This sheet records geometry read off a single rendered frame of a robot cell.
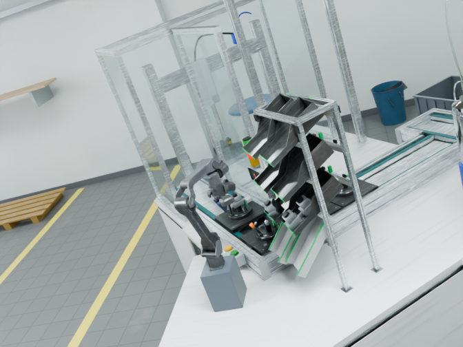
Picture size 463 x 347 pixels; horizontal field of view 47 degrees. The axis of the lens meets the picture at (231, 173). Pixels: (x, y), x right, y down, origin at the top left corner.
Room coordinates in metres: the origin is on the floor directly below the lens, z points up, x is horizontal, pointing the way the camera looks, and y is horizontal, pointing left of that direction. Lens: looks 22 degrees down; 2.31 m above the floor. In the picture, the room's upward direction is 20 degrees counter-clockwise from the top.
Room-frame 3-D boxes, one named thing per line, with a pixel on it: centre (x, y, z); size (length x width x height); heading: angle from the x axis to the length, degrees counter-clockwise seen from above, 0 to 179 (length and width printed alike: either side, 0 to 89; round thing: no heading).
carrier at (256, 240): (2.36, -0.08, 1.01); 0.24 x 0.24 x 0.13; 19
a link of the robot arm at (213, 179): (2.25, 0.08, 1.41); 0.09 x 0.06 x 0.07; 144
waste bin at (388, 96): (5.52, -1.94, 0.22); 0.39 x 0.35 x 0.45; 73
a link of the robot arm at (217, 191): (2.25, 0.08, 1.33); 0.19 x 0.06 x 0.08; 19
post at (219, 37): (2.59, -0.17, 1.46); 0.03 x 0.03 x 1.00; 19
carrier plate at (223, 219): (2.68, 0.03, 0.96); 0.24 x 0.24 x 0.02; 19
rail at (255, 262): (2.57, 0.15, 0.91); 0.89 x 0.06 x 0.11; 19
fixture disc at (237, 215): (2.68, 0.03, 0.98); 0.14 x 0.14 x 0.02
